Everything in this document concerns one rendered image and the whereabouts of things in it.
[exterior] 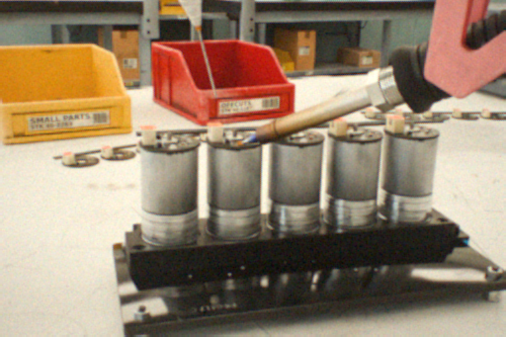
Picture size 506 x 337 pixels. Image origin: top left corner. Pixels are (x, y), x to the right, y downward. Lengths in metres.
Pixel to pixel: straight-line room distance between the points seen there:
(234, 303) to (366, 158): 0.09
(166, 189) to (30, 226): 0.11
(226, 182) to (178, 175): 0.02
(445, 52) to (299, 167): 0.09
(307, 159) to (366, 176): 0.03
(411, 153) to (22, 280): 0.18
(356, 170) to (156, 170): 0.09
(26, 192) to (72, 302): 0.14
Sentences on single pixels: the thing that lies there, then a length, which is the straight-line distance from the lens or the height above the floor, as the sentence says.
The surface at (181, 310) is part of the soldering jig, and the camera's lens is 0.24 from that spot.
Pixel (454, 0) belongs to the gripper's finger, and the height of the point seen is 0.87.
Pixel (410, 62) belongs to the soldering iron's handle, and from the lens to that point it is 0.22.
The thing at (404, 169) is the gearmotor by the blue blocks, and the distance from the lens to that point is 0.29.
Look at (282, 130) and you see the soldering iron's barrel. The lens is 0.25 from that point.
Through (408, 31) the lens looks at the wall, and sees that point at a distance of 6.11.
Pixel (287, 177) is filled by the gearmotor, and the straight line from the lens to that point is 0.27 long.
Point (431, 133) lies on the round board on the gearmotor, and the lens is 0.30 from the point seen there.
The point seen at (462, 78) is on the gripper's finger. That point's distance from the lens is 0.21.
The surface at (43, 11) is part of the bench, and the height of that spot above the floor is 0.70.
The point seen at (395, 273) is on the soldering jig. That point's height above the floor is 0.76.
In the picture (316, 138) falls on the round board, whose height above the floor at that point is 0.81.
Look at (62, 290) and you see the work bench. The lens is 0.29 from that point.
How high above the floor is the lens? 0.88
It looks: 15 degrees down
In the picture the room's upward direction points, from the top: 1 degrees clockwise
